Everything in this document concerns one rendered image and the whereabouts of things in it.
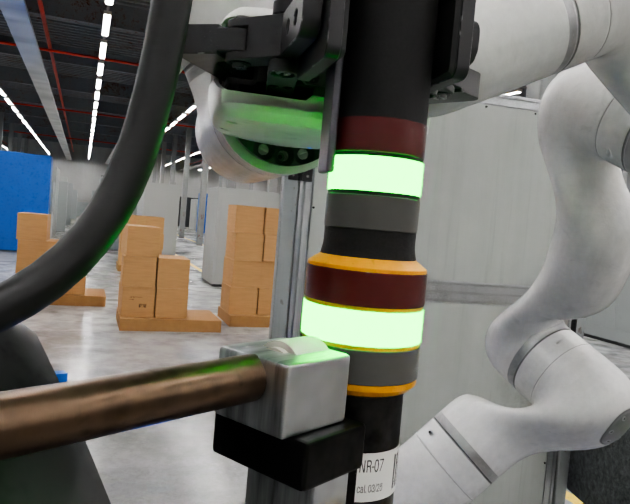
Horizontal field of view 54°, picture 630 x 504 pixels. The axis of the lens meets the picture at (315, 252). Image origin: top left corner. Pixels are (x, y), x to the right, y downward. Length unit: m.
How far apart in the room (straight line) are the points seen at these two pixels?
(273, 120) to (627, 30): 0.41
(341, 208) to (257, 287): 8.21
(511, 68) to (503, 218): 1.84
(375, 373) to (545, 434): 0.72
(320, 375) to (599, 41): 0.46
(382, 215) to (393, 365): 0.05
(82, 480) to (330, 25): 0.20
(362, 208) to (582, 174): 0.60
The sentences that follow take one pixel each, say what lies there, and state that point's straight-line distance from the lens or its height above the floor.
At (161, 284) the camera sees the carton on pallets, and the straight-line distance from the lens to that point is 7.75.
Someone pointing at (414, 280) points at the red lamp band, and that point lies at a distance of 0.21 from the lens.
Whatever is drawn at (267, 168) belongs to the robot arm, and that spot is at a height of 1.52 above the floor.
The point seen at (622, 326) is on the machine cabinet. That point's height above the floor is 0.30.
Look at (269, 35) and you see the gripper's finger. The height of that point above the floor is 1.56.
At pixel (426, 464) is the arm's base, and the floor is 1.17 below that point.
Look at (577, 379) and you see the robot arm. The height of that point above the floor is 1.32.
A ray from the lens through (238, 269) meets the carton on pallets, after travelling 8.32.
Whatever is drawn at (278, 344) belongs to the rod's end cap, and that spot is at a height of 1.46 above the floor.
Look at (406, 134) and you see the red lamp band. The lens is 0.21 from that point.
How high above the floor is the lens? 1.50
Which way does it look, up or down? 3 degrees down
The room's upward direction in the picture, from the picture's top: 5 degrees clockwise
